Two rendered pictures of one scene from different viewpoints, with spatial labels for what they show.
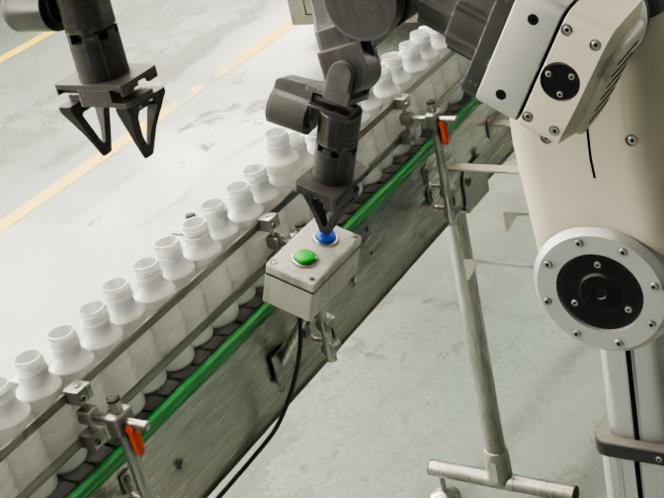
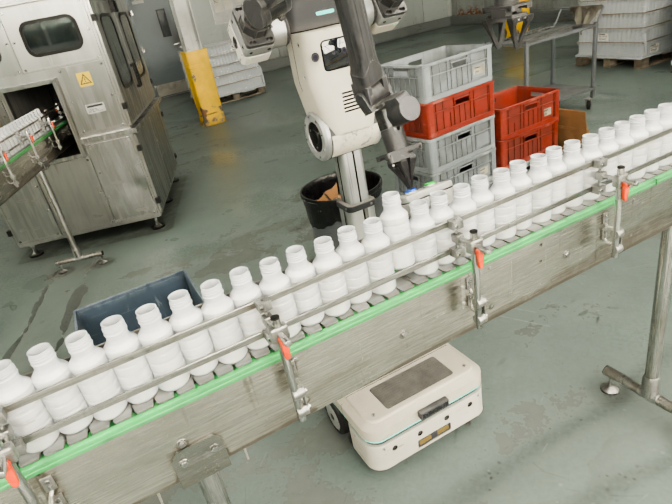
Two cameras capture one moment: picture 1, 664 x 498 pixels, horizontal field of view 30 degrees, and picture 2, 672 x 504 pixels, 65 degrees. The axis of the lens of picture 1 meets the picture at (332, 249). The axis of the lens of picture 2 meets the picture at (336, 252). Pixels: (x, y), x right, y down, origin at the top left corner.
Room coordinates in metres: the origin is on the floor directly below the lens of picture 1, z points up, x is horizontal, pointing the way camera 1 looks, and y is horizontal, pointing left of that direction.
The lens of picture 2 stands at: (2.75, 0.45, 1.60)
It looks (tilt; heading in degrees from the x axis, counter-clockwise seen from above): 27 degrees down; 211
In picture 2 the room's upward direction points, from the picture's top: 11 degrees counter-clockwise
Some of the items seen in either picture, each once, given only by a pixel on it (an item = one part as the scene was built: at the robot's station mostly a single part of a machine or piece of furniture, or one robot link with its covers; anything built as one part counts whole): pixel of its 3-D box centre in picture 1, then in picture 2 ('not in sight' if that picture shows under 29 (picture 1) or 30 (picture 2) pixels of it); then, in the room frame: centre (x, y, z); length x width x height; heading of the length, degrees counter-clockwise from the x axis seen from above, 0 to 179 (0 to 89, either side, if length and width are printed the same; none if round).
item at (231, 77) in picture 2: not in sight; (222, 71); (-5.72, -6.35, 0.50); 1.24 x 1.03 x 1.00; 147
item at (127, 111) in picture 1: (128, 118); (501, 28); (1.34, 0.19, 1.44); 0.07 x 0.07 x 0.09; 54
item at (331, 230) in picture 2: not in sight; (350, 237); (0.37, -0.86, 0.32); 0.45 x 0.45 x 0.64
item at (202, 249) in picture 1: (207, 272); (480, 210); (1.62, 0.19, 1.08); 0.06 x 0.06 x 0.17
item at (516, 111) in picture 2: not in sight; (509, 111); (-1.27, -0.26, 0.55); 0.61 x 0.41 x 0.22; 147
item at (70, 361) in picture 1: (79, 384); (571, 173); (1.39, 0.36, 1.08); 0.06 x 0.06 x 0.17
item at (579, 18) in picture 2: not in sight; (584, 20); (-3.48, 0.10, 0.85); 0.36 x 0.12 x 0.27; 54
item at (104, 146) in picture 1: (105, 117); (512, 28); (1.36, 0.22, 1.44); 0.07 x 0.07 x 0.09; 54
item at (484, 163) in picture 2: not in sight; (445, 171); (-0.64, -0.59, 0.33); 0.61 x 0.41 x 0.22; 150
